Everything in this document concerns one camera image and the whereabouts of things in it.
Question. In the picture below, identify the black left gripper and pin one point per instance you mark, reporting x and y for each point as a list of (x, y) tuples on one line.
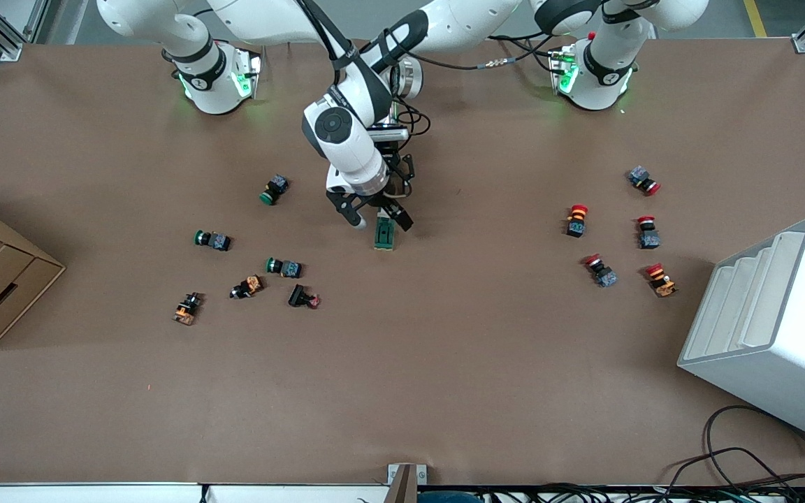
[(395, 190)]

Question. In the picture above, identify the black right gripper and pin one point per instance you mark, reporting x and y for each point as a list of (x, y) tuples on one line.
[(379, 200)]

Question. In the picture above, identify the green load switch white lever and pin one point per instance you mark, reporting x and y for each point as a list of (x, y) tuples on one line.
[(383, 239)]

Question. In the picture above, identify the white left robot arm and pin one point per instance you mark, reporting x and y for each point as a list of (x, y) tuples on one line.
[(472, 17)]

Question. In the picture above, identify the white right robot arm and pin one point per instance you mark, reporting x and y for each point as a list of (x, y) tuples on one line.
[(343, 140)]

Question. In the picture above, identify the black button red contact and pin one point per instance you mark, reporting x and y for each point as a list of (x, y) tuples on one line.
[(299, 296)]

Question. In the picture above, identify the black orange push button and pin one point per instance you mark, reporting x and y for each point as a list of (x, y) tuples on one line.
[(249, 286), (187, 309)]

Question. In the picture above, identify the brown paper table cover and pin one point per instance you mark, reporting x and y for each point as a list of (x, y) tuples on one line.
[(444, 363)]

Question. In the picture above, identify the red button orange block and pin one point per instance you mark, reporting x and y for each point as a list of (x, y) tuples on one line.
[(661, 283), (576, 225)]

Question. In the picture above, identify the red button grey block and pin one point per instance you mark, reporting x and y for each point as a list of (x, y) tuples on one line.
[(605, 276), (648, 238), (640, 177)]

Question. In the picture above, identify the white stepped plastic rack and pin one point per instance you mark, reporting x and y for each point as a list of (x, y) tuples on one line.
[(780, 363)]

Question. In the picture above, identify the green push button switch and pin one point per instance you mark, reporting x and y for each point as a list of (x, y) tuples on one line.
[(289, 268), (217, 242), (275, 187)]

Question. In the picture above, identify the white table edge rail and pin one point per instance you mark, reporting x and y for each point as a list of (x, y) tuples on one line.
[(95, 494)]

